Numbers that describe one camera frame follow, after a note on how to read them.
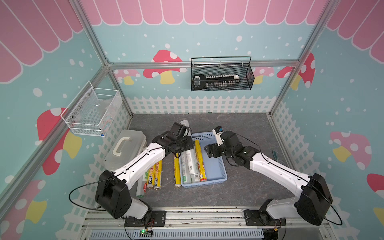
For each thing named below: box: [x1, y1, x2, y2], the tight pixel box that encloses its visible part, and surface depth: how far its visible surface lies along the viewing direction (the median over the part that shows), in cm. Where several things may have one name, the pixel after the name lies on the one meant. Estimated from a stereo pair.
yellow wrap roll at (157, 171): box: [153, 160, 163, 190], surface depth 87 cm
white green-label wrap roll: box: [185, 149, 200, 184], surface depth 79 cm
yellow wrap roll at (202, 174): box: [194, 139, 208, 182], surface depth 90 cm
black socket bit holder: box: [192, 74, 240, 90], surface depth 91 cm
